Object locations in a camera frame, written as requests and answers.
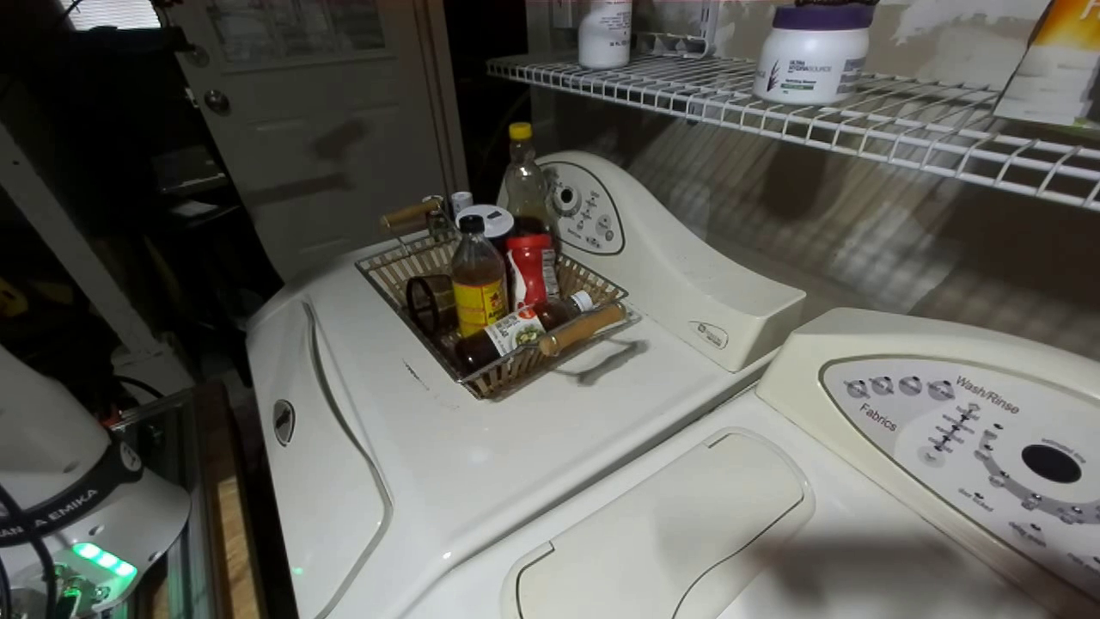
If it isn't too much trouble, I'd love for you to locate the white jar purple lid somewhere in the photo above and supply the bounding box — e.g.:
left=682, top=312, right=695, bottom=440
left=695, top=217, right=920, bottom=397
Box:
left=753, top=3, right=872, bottom=102

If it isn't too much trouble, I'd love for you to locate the white wire shelf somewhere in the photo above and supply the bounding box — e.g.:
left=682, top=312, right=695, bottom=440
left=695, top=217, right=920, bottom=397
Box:
left=489, top=53, right=1100, bottom=210

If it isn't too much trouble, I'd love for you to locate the brown bottle in basket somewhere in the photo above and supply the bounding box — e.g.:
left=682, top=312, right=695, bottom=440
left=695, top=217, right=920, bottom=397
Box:
left=449, top=217, right=509, bottom=337

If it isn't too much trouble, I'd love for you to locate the white door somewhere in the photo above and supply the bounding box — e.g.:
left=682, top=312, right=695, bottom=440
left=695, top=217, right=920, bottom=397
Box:
left=163, top=0, right=466, bottom=277

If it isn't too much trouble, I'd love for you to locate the wire mesh basket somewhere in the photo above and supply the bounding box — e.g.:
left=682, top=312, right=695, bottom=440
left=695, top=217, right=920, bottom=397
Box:
left=356, top=232, right=634, bottom=397

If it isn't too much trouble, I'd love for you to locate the small labelled bottle lying down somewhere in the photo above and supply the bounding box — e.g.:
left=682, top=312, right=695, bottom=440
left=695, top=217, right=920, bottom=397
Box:
left=457, top=312, right=544, bottom=372

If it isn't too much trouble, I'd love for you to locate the tall yellow-capped sauce bottle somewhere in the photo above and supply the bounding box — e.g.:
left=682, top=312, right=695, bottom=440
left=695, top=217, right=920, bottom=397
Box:
left=503, top=119, right=558, bottom=232

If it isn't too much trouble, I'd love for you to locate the white dryer machine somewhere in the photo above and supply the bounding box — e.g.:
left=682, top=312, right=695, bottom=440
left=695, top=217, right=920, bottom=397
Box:
left=408, top=308, right=1100, bottom=619

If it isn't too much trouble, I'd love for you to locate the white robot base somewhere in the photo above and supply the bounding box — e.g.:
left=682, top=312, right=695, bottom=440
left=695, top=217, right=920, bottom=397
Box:
left=0, top=348, right=188, bottom=619

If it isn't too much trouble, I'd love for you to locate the orange box on shelf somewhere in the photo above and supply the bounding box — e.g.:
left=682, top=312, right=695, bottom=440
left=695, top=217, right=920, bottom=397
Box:
left=996, top=0, right=1100, bottom=128

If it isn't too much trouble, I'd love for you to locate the large white bottle on shelf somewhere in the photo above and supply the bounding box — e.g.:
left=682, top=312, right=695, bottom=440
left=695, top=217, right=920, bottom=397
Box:
left=579, top=0, right=634, bottom=67

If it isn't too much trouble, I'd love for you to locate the white washing machine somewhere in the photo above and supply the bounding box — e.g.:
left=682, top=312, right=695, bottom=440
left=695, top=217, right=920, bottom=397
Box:
left=246, top=152, right=803, bottom=619

